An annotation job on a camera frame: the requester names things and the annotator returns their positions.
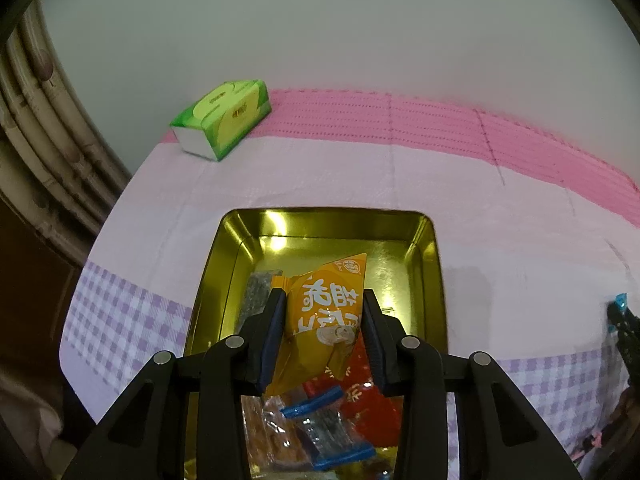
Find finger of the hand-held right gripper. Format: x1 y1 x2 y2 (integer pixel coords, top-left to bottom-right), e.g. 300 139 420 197
606 301 640 361

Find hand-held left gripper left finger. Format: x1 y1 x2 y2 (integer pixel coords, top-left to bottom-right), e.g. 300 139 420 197
62 287 290 480

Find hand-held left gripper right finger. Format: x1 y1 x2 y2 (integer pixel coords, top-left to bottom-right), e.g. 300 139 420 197
361 289 583 480

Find blue cookie packet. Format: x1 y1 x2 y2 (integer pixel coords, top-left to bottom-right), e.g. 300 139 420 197
280 385 377 471
607 292 630 333

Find dark seaweed packet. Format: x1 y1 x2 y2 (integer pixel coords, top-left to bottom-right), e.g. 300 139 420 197
239 270 283 328

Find yellow snack packet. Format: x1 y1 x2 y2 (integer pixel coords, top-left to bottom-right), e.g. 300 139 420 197
264 251 368 397

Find red snack packet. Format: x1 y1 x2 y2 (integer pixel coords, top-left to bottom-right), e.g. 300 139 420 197
302 345 406 448

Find clear packet of orange crisps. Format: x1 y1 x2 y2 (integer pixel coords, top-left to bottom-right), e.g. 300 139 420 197
242 395 306 480

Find gold tin box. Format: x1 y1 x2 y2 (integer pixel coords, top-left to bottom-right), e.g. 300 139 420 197
184 206 449 480

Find pink and purple checked tablecloth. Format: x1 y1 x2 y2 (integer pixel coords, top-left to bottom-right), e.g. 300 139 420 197
59 87 640 480

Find green tissue pack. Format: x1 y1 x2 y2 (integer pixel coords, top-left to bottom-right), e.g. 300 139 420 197
169 79 272 162

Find dark brown cabinet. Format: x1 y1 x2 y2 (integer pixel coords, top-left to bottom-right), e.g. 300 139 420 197
0 195 88 366

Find pale cloth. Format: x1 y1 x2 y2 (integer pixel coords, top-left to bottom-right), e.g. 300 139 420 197
0 357 66 480

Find beige radiator pipes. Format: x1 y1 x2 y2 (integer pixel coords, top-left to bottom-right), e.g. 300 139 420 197
0 5 132 266

